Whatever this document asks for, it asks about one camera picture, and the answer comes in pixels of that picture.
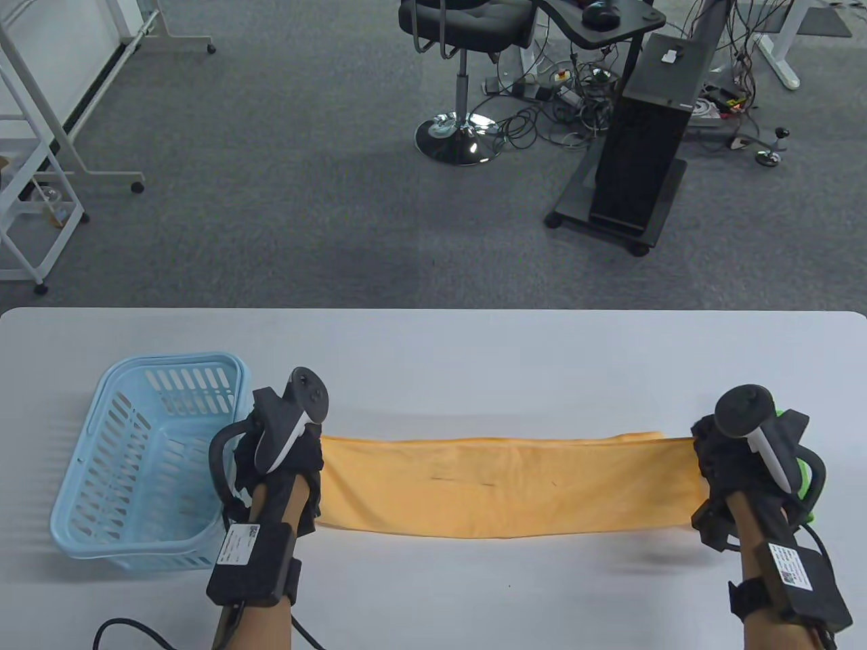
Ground black rolling desk stand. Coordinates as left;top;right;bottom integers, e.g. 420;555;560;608
535;0;688;257

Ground small metal stand black knob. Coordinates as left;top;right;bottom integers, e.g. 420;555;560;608
728;126;791;168

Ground person's right forearm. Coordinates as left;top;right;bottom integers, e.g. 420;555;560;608
725;491;824;650

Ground green rectangular towel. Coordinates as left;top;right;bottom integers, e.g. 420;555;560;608
772;408;818;523

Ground person's left forearm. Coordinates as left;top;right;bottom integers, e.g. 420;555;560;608
210;471;305;650

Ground black labelled sensor box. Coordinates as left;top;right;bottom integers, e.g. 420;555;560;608
728;542;854;634
207;521;302;607

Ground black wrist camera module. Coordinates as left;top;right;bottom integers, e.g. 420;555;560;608
691;498;740;551

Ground person's left hand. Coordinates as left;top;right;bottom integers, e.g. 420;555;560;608
234;389;327;540

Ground black table cable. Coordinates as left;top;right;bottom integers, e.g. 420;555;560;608
93;617;178;650

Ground black glove cable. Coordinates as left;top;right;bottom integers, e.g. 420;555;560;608
789;450;828;525
209;423;255;505

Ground black office chair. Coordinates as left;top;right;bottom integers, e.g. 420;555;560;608
398;0;537;167

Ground white whiteboard stand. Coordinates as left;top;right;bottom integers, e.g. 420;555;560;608
0;0;217;196

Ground white desk leg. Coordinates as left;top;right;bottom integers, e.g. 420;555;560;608
753;0;813;91

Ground dark floor mat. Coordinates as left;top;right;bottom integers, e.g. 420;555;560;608
794;2;853;39

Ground black round controller white handle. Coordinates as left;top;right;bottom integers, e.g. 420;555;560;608
254;368;331;475
715;385;793;492

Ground white power strip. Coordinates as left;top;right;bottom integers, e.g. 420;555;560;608
482;76;543;101

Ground orange towel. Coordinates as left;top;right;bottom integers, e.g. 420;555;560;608
318;431;706;540

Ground black desk column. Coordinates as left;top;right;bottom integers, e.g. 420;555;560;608
681;0;734;75

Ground person's right hand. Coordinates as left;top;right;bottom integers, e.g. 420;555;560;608
691;408;811;522

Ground white wheeled rack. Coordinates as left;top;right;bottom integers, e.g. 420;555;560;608
0;64;90;295

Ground light blue plastic basket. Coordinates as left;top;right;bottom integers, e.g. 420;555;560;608
47;351;255;571

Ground tangled coloured wires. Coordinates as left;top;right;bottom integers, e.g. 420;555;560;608
667;0;769;119

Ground black computer tower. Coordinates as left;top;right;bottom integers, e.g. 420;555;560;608
589;32;713;238

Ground tangled black floor cables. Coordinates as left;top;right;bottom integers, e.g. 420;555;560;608
482;41;620;151

